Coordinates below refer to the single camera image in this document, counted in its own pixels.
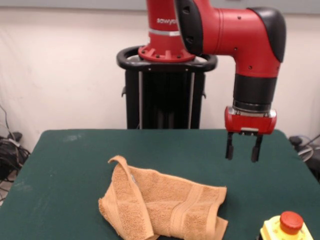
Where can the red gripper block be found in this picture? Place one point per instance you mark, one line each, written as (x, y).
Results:
(250, 123)

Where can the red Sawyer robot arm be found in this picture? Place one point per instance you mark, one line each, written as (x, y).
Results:
(237, 32)

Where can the black power adapter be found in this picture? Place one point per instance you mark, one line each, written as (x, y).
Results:
(15, 135)
(295, 140)

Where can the yellow emergency stop button box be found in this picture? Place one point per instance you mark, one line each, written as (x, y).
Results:
(291, 221)

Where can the tan terry towel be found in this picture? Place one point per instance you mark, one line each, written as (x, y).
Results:
(162, 190)

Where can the dark green table cloth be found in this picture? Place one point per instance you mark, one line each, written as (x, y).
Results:
(62, 187)

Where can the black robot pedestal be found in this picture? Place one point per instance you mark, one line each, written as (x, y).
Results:
(170, 100)

